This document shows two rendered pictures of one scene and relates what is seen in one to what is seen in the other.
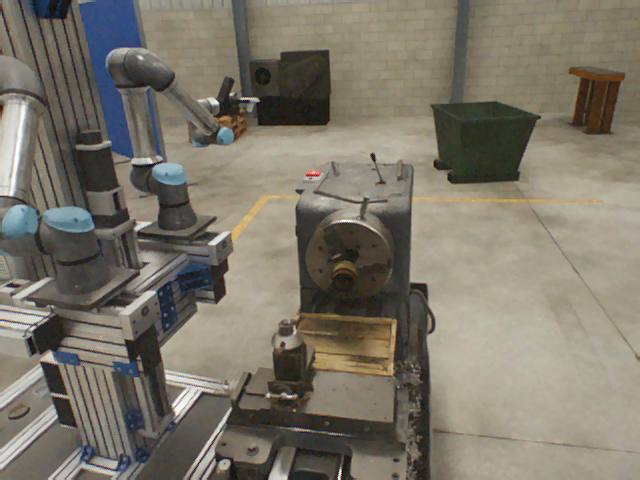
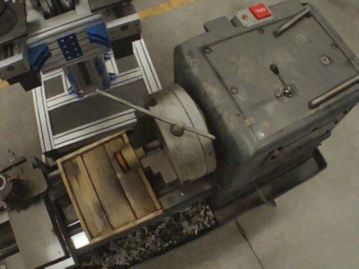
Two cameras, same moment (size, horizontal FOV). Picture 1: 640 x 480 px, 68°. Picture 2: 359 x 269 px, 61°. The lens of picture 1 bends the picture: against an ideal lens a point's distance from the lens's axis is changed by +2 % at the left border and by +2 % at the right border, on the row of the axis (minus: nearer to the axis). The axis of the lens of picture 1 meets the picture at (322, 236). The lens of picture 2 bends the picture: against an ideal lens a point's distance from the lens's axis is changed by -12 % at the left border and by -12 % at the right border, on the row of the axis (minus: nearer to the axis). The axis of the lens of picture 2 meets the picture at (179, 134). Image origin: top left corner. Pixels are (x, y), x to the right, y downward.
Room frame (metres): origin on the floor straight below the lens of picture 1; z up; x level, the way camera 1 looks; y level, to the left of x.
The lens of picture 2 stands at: (1.32, -0.45, 2.13)
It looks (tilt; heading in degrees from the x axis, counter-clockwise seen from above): 67 degrees down; 52
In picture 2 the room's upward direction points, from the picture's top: straight up
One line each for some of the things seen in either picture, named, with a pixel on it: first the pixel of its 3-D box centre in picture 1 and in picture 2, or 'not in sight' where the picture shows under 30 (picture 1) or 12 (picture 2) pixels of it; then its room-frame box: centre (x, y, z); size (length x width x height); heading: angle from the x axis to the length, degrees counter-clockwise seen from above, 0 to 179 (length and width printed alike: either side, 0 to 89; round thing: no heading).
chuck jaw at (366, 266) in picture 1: (373, 266); (164, 170); (1.48, -0.17, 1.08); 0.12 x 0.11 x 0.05; 78
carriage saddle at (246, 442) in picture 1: (316, 427); (24, 221); (0.94, 0.04, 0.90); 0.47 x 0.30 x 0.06; 78
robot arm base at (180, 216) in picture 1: (175, 211); not in sight; (1.76, 0.57, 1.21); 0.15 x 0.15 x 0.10
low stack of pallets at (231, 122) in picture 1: (218, 126); not in sight; (9.53, 1.97, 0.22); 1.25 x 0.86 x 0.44; 173
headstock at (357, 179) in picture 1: (358, 220); (270, 89); (1.97, -0.16, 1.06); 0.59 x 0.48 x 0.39; 168
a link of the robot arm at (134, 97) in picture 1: (140, 125); not in sight; (1.85, 0.68, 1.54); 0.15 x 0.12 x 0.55; 50
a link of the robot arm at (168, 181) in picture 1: (169, 182); not in sight; (1.76, 0.58, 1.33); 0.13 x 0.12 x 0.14; 50
